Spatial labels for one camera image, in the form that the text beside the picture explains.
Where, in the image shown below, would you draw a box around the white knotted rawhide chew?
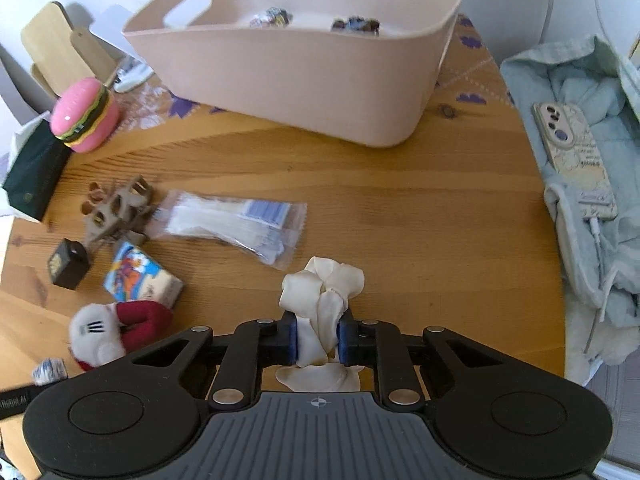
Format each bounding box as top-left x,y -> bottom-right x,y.
276,256 -> 365,394

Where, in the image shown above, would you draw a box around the small black box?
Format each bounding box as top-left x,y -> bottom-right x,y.
48,239 -> 91,290

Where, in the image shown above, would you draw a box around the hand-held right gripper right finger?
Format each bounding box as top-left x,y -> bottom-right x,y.
336,310 -> 507,407

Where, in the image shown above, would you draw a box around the white fluffy blanket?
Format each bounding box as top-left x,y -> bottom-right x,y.
564,304 -> 637,387

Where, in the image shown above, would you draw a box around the pink hamburger toy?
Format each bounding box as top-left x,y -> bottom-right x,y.
50,77 -> 120,153

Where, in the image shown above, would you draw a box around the clear plastic packet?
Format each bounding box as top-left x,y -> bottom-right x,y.
149,189 -> 309,269

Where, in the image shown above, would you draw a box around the pink storage basket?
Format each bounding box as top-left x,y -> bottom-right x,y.
122,0 -> 468,149

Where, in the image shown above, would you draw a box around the light blue garment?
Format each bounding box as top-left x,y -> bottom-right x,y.
500,34 -> 640,312

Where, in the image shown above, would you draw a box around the wrapped candy pile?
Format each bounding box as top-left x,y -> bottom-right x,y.
248,7 -> 294,29
330,15 -> 381,35

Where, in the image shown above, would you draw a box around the wooden cutting boards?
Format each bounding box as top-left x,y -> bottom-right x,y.
20,1 -> 119,99

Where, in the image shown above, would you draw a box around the wooden desktop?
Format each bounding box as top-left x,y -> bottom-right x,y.
0,12 -> 569,479

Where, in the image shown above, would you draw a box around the red and white plush toy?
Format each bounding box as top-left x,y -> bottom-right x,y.
68,300 -> 174,372

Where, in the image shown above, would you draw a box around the cartoon print tissue pack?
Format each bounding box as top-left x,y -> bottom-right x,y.
103,241 -> 185,310

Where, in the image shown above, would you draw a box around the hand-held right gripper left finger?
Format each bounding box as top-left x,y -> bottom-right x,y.
128,311 -> 301,407

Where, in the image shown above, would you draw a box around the gray 3D-printed part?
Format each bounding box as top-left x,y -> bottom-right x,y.
79,173 -> 155,249

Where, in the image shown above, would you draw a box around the white phone stand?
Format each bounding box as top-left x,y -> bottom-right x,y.
113,57 -> 156,94

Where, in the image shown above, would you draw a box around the phone in beige case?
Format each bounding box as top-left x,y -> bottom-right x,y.
531,101 -> 619,222

